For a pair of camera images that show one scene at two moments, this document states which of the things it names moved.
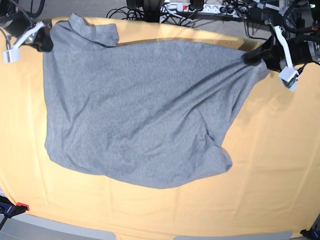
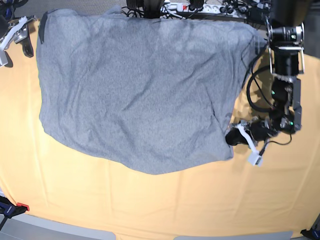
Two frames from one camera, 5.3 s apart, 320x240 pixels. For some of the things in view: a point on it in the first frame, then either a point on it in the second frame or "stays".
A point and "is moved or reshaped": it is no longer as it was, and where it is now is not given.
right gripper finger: (271, 53) -> (233, 137)
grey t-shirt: (156, 114) is moved or reshaped
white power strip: (208, 8) stays
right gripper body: (284, 55) -> (257, 131)
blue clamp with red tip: (8, 209) stays
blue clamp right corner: (312, 234) stays
